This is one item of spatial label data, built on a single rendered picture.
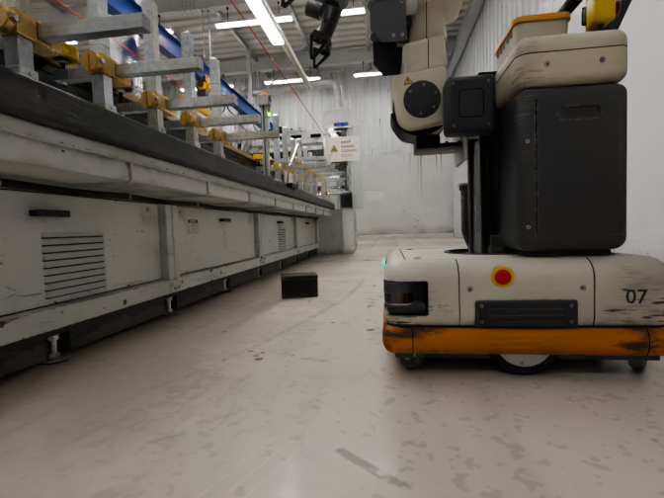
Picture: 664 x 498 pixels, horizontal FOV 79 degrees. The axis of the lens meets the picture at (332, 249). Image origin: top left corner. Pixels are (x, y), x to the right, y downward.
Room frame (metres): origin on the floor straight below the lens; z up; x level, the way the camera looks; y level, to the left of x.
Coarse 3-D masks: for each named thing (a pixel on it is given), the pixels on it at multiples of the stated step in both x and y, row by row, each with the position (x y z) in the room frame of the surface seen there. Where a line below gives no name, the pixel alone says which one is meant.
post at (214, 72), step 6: (210, 60) 1.84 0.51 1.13; (216, 60) 1.84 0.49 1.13; (210, 66) 1.84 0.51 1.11; (216, 66) 1.83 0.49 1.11; (210, 72) 1.84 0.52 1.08; (216, 72) 1.83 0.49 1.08; (210, 78) 1.84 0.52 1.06; (216, 78) 1.83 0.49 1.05; (210, 84) 1.84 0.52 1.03; (216, 84) 1.83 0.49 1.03; (210, 90) 1.84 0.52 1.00; (216, 90) 1.83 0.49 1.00; (216, 108) 1.83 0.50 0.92; (216, 114) 1.83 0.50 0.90; (216, 126) 1.83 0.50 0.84; (216, 144) 1.83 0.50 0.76; (222, 144) 1.86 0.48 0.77; (216, 150) 1.83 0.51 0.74; (222, 150) 1.86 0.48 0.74
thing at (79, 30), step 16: (112, 16) 0.86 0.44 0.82; (128, 16) 0.85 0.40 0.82; (144, 16) 0.86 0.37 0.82; (48, 32) 0.88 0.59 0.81; (64, 32) 0.87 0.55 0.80; (80, 32) 0.87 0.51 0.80; (96, 32) 0.86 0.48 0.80; (112, 32) 0.87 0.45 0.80; (128, 32) 0.87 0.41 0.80; (144, 32) 0.87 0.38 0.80; (0, 48) 0.93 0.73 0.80
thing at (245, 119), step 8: (200, 120) 1.63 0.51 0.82; (208, 120) 1.62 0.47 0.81; (216, 120) 1.62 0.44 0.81; (224, 120) 1.61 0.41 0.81; (232, 120) 1.61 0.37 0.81; (240, 120) 1.60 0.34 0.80; (248, 120) 1.60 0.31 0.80; (256, 120) 1.59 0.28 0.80; (168, 128) 1.66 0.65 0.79; (176, 128) 1.66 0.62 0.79; (184, 128) 1.67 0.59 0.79
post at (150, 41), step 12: (144, 0) 1.34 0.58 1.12; (144, 12) 1.34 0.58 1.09; (156, 12) 1.37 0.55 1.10; (156, 24) 1.36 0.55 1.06; (144, 36) 1.34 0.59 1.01; (156, 36) 1.36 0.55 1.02; (144, 48) 1.34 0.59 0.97; (156, 48) 1.35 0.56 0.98; (144, 60) 1.34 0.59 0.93; (156, 84) 1.34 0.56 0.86; (156, 108) 1.34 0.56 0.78; (156, 120) 1.34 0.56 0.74
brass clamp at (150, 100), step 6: (144, 96) 1.31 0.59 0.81; (150, 96) 1.31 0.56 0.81; (156, 96) 1.32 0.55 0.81; (162, 96) 1.36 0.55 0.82; (144, 102) 1.31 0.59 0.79; (150, 102) 1.31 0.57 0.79; (156, 102) 1.33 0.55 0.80; (162, 102) 1.36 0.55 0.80; (144, 108) 1.34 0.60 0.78; (150, 108) 1.34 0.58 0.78; (162, 108) 1.36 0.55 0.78; (168, 114) 1.41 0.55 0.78; (174, 114) 1.43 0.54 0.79
